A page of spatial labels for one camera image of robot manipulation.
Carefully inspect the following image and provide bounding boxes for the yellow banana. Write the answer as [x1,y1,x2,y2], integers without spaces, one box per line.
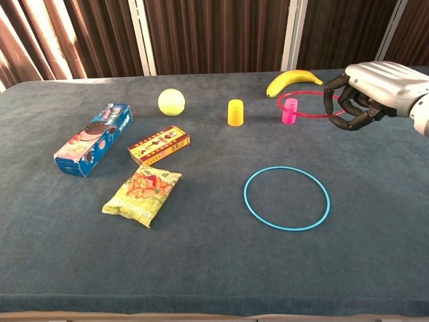
[266,69,324,99]

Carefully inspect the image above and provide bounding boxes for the white window frame post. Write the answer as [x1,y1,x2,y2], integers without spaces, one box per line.
[280,0,308,72]
[373,0,412,68]
[129,0,158,77]

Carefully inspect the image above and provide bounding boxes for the yellow ball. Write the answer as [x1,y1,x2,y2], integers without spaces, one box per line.
[158,88,186,117]

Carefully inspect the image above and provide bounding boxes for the dark blue table cloth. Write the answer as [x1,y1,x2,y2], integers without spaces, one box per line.
[0,65,429,318]

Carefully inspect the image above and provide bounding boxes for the blue plastic ring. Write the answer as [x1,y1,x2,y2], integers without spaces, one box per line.
[243,166,331,232]

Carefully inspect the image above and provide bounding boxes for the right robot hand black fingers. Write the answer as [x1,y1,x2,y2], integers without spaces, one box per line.
[323,60,429,132]

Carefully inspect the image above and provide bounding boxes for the red plastic ring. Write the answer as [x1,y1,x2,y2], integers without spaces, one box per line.
[277,89,346,118]

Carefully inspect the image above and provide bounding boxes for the red yellow carton box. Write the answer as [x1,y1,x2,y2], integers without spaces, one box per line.
[127,125,191,166]

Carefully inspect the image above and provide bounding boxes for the green snack bag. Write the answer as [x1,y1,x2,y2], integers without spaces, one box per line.
[101,165,184,229]

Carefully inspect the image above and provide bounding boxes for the blue Oreo cookie box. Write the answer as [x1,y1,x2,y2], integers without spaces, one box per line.
[53,103,133,177]

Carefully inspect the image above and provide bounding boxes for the brown pleated curtain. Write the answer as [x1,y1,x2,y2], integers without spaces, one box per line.
[0,0,145,90]
[383,0,429,68]
[143,0,291,76]
[296,0,400,70]

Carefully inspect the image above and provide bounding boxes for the yellow cup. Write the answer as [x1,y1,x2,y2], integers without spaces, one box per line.
[227,99,245,127]

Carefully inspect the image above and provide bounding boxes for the pink cup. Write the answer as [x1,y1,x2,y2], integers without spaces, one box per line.
[281,97,299,125]

